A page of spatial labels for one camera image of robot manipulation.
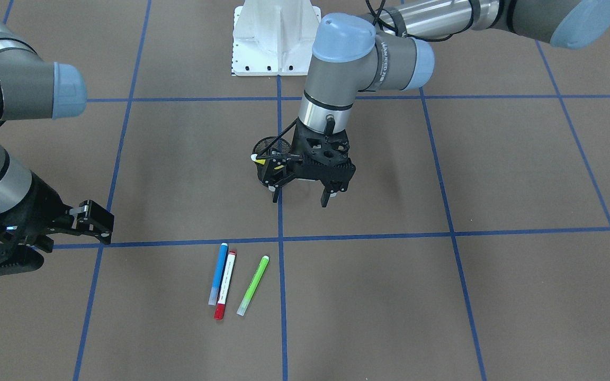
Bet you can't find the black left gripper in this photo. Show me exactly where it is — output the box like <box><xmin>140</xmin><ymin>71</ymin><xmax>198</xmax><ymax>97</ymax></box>
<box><xmin>271</xmin><ymin>121</ymin><xmax>356</xmax><ymax>207</ymax></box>

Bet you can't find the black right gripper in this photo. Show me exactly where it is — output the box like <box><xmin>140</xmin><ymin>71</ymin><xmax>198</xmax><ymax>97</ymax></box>
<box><xmin>0</xmin><ymin>173</ymin><xmax>114</xmax><ymax>252</ymax></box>

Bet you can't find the yellow highlighter pen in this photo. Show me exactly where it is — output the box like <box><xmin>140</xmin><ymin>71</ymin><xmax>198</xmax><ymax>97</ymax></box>
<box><xmin>251</xmin><ymin>154</ymin><xmax>288</xmax><ymax>166</ymax></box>

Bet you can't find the green highlighter pen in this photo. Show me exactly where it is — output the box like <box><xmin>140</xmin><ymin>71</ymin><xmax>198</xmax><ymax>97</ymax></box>
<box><xmin>237</xmin><ymin>255</ymin><xmax>270</xmax><ymax>316</ymax></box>

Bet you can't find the blue highlighter pen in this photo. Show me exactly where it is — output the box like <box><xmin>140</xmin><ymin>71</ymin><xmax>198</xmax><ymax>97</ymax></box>
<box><xmin>208</xmin><ymin>242</ymin><xmax>228</xmax><ymax>306</ymax></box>

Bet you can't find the red capped white marker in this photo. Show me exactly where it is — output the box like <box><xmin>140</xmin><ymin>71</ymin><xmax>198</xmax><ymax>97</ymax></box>
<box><xmin>214</xmin><ymin>250</ymin><xmax>236</xmax><ymax>320</ymax></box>

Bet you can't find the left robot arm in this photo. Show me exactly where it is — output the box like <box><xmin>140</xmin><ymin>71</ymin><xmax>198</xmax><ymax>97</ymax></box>
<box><xmin>251</xmin><ymin>1</ymin><xmax>610</xmax><ymax>207</ymax></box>

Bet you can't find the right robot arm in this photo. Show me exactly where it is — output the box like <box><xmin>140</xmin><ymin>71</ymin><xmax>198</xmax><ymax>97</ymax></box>
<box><xmin>0</xmin><ymin>20</ymin><xmax>114</xmax><ymax>254</ymax></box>

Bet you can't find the black mesh pen holder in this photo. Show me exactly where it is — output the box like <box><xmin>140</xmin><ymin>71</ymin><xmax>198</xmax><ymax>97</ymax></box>
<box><xmin>251</xmin><ymin>137</ymin><xmax>291</xmax><ymax>192</ymax></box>

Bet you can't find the brown paper table mat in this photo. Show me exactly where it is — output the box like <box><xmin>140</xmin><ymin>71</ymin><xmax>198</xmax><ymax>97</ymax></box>
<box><xmin>0</xmin><ymin>1</ymin><xmax>610</xmax><ymax>380</ymax></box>

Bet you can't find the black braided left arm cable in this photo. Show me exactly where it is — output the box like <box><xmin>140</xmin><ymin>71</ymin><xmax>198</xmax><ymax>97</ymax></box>
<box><xmin>268</xmin><ymin>119</ymin><xmax>298</xmax><ymax>157</ymax></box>

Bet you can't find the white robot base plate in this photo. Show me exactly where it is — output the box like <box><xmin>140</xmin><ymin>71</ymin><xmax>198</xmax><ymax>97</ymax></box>
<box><xmin>231</xmin><ymin>1</ymin><xmax>322</xmax><ymax>76</ymax></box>

